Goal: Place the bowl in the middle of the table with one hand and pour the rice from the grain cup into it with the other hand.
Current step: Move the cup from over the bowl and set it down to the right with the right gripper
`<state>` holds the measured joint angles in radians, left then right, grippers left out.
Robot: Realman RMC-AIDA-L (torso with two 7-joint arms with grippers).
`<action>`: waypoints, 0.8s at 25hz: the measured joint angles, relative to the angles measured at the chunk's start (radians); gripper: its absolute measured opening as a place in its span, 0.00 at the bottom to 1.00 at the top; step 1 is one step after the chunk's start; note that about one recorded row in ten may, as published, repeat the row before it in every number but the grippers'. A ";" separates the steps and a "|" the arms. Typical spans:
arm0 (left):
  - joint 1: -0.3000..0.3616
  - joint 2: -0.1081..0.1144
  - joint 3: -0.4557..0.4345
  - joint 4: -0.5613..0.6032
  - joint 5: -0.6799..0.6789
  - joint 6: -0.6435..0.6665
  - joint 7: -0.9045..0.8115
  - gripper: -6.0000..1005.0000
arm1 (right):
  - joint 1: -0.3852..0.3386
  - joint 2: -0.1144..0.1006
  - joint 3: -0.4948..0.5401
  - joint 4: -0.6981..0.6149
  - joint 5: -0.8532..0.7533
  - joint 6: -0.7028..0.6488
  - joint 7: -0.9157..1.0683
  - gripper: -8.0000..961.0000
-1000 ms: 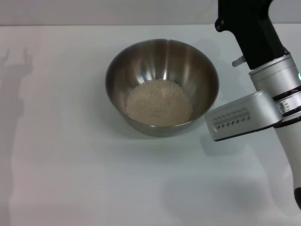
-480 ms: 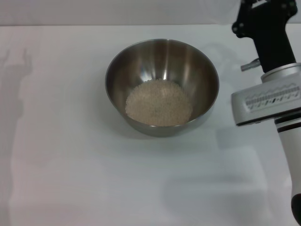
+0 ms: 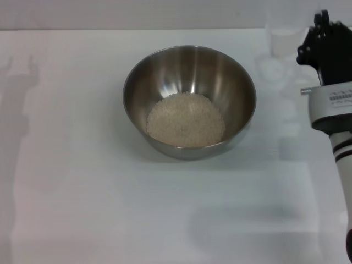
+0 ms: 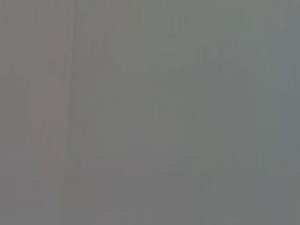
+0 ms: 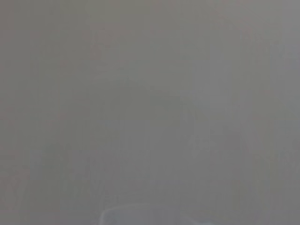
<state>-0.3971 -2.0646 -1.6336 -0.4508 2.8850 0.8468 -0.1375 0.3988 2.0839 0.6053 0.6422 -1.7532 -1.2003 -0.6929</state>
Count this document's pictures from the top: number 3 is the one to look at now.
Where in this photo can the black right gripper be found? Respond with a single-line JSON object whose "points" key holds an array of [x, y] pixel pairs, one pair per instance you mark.
{"points": [[332, 55]]}

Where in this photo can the clear plastic measuring cup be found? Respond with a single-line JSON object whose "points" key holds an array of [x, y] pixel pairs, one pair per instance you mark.
{"points": [[284, 44]]}

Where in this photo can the stainless steel mixing bowl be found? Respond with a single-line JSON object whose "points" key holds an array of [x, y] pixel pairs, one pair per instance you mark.
{"points": [[189, 71]]}

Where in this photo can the white rice grains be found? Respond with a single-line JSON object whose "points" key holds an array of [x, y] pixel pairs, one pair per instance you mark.
{"points": [[185, 121]]}

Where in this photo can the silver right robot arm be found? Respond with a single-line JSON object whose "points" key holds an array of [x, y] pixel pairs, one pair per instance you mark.
{"points": [[341, 154]]}

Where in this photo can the silver right wrist connector plug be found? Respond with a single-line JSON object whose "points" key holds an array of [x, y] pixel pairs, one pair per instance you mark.
{"points": [[305, 91]]}

